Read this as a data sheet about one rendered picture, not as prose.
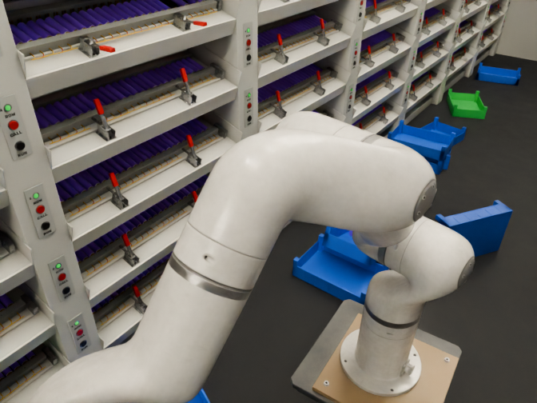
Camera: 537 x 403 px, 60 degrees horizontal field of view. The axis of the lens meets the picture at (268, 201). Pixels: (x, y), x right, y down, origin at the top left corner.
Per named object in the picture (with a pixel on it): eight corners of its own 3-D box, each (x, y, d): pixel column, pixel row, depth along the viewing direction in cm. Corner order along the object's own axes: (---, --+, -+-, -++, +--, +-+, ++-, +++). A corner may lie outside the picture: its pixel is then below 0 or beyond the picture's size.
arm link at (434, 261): (383, 278, 109) (401, 193, 95) (459, 322, 98) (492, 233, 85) (353, 307, 101) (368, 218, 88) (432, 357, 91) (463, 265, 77)
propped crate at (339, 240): (353, 229, 203) (358, 211, 201) (397, 246, 193) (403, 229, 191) (321, 245, 179) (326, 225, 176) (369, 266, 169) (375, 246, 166)
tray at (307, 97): (342, 93, 198) (355, 64, 188) (254, 145, 157) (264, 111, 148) (304, 69, 204) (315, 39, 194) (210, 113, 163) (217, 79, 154)
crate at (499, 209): (498, 250, 192) (484, 238, 199) (513, 210, 181) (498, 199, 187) (438, 267, 183) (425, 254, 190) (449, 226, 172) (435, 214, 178)
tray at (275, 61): (347, 47, 187) (360, 13, 178) (254, 90, 147) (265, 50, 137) (307, 23, 193) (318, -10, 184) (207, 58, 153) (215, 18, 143)
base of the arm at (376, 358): (433, 356, 113) (451, 302, 103) (398, 412, 101) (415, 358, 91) (363, 317, 123) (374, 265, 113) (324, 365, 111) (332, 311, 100)
